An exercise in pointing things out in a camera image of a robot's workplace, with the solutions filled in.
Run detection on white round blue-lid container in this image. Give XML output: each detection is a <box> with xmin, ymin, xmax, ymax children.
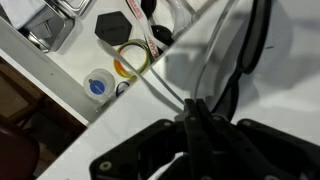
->
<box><xmin>83</xmin><ymin>69</ymin><xmax>115</xmax><ymax>103</ymax></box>

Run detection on black sunglasses clear temples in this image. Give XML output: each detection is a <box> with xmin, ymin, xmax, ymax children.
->
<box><xmin>98</xmin><ymin>0</ymin><xmax>272</xmax><ymax>120</ymax></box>

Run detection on yellow green bangle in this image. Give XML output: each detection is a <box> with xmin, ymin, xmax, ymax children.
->
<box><xmin>113</xmin><ymin>39</ymin><xmax>150</xmax><ymax>78</ymax></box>

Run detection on brown leather chair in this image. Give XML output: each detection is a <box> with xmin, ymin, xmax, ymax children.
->
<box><xmin>0</xmin><ymin>124</ymin><xmax>39</xmax><ymax>180</ymax></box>

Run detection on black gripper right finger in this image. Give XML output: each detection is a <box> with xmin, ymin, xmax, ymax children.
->
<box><xmin>196</xmin><ymin>99</ymin><xmax>280</xmax><ymax>180</ymax></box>

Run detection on white open drawer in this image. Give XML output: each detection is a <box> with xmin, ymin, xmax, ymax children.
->
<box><xmin>0</xmin><ymin>0</ymin><xmax>227</xmax><ymax>125</ymax></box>

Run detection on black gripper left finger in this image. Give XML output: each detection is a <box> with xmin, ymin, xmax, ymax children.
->
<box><xmin>184</xmin><ymin>99</ymin><xmax>213</xmax><ymax>180</ymax></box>

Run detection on black hexagonal box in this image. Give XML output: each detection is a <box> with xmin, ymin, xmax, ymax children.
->
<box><xmin>94</xmin><ymin>11</ymin><xmax>132</xmax><ymax>46</ymax></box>

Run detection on sunglasses in drawer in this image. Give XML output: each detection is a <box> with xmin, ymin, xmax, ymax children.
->
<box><xmin>125</xmin><ymin>0</ymin><xmax>197</xmax><ymax>58</ymax></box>

